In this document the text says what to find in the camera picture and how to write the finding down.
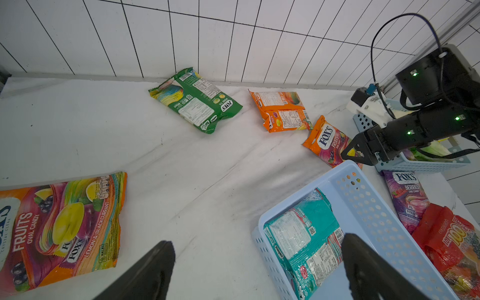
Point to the green Fox's candy bag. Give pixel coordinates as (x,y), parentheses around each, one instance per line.
(196,100)

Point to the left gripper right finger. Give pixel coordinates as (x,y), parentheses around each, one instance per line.
(371,277)

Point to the lemon blackcurrant Fox's candy bag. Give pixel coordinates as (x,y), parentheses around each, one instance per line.
(54,232)

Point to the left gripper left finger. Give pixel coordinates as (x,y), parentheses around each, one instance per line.
(148,279)

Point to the purple Fox's berries candy bag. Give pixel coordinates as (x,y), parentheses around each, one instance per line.
(408,197)

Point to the green toy cabbage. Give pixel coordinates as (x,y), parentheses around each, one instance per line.
(435,148)

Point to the large light blue basket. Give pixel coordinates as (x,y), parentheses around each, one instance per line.
(360,210)

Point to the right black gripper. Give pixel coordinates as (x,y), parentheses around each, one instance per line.
(416,130)

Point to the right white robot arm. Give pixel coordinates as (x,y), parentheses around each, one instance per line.
(441,94)

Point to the small teal vegetable basket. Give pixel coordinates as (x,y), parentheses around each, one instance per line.
(401,163)

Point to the orange candy bag back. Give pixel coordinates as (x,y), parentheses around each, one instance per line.
(281,111)

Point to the red gummy candy bag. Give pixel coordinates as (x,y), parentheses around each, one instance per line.
(453,246)

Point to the orange Fox's fruits candy bag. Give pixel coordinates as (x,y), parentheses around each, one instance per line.
(327,142)

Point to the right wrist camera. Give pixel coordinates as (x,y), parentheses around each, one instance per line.
(368,109)

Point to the teal candy bag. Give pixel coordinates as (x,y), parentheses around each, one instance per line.
(307,242)

